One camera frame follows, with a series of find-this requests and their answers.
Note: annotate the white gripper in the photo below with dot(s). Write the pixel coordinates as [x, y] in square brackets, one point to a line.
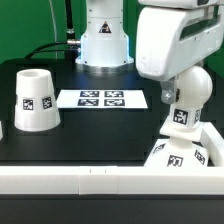
[170, 41]

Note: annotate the white lamp bulb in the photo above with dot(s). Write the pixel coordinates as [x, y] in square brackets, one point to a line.
[194, 87]

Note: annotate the white lamp base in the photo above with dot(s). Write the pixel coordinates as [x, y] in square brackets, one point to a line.
[179, 150]

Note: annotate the white lamp shade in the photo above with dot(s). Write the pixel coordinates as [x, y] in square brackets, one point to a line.
[36, 108]

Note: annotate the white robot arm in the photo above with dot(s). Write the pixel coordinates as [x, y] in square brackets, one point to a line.
[105, 45]

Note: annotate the white marker sheet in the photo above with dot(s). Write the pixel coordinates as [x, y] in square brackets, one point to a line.
[102, 99]

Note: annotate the white fence wall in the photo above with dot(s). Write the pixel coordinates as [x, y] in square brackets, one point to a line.
[121, 180]

